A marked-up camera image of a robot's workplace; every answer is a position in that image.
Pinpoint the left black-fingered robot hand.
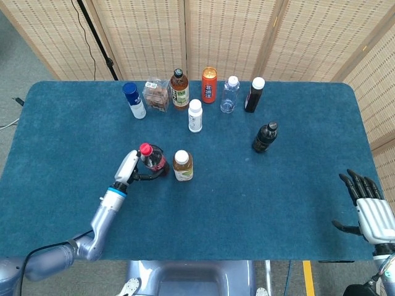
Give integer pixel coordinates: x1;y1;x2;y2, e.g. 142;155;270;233
113;149;166;187

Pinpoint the right black-fingered robot hand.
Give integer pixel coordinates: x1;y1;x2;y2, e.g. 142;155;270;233
331;168;395;246

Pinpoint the cola bottle with red cap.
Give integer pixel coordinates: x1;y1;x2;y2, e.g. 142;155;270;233
138;142;171;179

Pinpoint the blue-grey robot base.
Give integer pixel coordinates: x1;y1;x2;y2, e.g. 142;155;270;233
125;260;257;296

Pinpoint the green tea bottle white cap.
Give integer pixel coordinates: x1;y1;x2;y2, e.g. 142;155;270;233
172;149;194;182

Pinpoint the green-label tea bottle, black cap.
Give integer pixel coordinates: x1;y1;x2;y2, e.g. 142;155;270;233
170;68;189;110

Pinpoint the white bottle with blue cap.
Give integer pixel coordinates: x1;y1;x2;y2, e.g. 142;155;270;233
122;82;147;120

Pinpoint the clear plastic snack box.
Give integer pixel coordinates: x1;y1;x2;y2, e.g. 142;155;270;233
142;79;172;113

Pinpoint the blue table cloth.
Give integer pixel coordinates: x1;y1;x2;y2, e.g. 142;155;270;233
0;80;376;262

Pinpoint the orange drink can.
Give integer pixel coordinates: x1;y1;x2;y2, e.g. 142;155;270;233
201;67;218;104

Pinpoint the white table leg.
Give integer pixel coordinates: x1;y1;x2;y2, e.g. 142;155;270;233
264;260;274;296

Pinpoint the clear water bottle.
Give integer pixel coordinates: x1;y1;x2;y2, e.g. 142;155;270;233
220;75;241;114

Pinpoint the black tripod pole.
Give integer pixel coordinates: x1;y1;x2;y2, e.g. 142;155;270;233
76;0;120;81

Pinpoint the bamboo folding screen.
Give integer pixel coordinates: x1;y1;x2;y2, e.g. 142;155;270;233
0;0;395;214

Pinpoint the dark juice bottle, white cap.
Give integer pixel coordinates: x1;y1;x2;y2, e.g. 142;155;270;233
244;76;266;113

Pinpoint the blue floor cable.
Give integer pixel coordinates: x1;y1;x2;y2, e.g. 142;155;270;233
285;260;293;296

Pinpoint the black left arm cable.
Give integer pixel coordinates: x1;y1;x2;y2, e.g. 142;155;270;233
18;229;94;296

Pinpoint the white floor cable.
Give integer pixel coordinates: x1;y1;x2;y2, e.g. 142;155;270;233
0;118;19;131

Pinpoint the thin black hanging cable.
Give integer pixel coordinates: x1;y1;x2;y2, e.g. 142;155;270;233
70;0;98;81

